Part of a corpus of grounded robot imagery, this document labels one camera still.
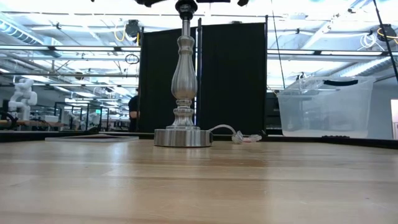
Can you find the black cabinet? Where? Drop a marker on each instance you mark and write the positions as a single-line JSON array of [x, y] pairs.
[[273, 115]]

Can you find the metal lamp base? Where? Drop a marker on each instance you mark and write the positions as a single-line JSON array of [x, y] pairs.
[[184, 77]]

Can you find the black aluminium table frame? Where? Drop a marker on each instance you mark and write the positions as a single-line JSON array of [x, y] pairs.
[[18, 136]]

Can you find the picture cover book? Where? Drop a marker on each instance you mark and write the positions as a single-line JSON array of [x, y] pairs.
[[93, 139]]

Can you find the black partition panel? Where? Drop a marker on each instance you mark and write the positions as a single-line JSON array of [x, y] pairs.
[[158, 93], [236, 77]]

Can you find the thin black pole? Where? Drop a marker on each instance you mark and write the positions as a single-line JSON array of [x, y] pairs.
[[385, 38]]

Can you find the person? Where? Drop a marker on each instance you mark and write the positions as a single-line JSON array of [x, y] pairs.
[[133, 105]]

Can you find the clear plastic storage bin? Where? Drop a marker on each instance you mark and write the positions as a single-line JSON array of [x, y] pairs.
[[326, 112]]

